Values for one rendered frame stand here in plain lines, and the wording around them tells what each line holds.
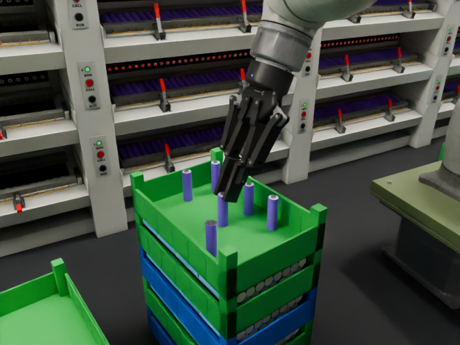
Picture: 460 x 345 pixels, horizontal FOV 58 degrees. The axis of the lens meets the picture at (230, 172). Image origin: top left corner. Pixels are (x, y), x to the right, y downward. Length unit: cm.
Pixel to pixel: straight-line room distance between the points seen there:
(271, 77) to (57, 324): 57
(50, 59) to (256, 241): 68
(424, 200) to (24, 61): 99
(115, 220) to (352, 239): 72
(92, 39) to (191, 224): 57
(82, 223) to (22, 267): 20
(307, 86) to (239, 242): 85
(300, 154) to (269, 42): 91
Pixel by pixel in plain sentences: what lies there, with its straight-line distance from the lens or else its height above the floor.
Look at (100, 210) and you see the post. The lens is 128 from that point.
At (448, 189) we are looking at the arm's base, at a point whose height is 26.
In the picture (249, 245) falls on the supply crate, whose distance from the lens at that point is 70.
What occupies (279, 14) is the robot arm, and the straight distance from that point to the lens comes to 66.
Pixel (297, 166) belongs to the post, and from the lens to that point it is 155.
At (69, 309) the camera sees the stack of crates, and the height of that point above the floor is 16.
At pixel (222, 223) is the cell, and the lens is 74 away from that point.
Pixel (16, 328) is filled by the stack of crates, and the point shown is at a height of 16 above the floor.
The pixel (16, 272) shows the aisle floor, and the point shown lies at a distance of 128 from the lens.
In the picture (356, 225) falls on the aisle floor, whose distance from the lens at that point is 138.
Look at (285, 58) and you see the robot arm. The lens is 66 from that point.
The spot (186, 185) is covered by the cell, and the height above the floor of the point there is 36.
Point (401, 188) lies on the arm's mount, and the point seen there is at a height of 24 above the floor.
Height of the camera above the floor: 75
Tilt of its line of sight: 27 degrees down
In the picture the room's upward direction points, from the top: straight up
